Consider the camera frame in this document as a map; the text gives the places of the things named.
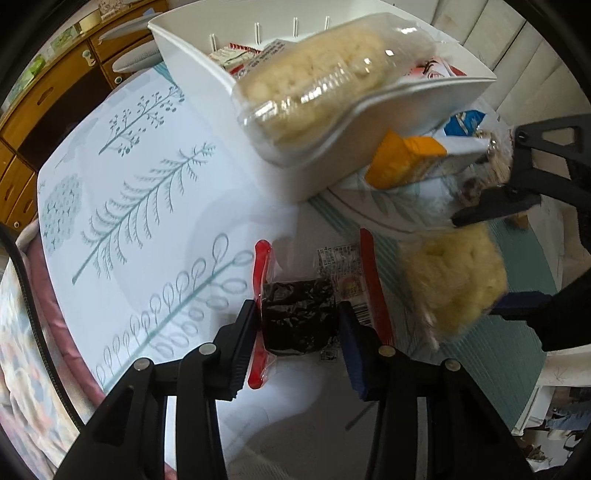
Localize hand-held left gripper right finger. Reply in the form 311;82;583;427
337;302;539;480

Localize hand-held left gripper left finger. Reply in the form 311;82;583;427
54;299;259;480

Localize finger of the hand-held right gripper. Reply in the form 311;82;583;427
450;117;591;232
489;277;591;352

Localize dark cake packet red edges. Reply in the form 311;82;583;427
247;228;395;391

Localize yellow puffed snack pack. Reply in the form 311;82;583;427
398;225;509;347

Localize red and white snack packet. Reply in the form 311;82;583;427
406;55;467;80

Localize pale bread roll packet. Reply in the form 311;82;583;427
231;14;437;148

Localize white and green snack packet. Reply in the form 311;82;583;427
208;44;252;70

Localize white plastic bin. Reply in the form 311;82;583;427
148;0;498;204

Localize clear nut snack packet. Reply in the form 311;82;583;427
455;173;497;217
478;129;515;185

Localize blue foil candy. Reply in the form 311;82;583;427
443;108;488;139

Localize orange and white snack packet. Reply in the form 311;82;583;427
362;129;490;195

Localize blue denim cloth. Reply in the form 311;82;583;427
545;388;591;437

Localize tree print tablecloth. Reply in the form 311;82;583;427
36;60;561;480

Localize pink bed sheet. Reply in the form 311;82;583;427
16;217;112;407

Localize pastel patterned blanket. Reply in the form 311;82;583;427
0;258;93;480

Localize wooden desk with drawers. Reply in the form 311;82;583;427
0;0;169;227

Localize green packets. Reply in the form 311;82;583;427
23;25;81;79

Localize black cable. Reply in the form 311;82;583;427
0;224;86;430

